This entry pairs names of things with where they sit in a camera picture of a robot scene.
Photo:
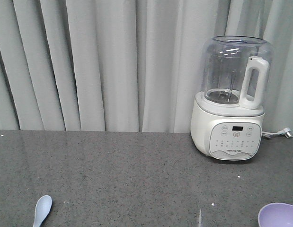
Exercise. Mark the white blender with clear jar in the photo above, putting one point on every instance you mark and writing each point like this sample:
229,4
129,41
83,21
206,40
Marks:
228,111

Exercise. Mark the purple bowl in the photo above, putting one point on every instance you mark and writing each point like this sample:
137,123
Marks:
276,215

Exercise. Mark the grey pleated curtain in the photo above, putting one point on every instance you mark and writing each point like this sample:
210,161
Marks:
128,65

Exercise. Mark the light blue soup spoon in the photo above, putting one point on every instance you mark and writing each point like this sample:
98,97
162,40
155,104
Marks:
42,209

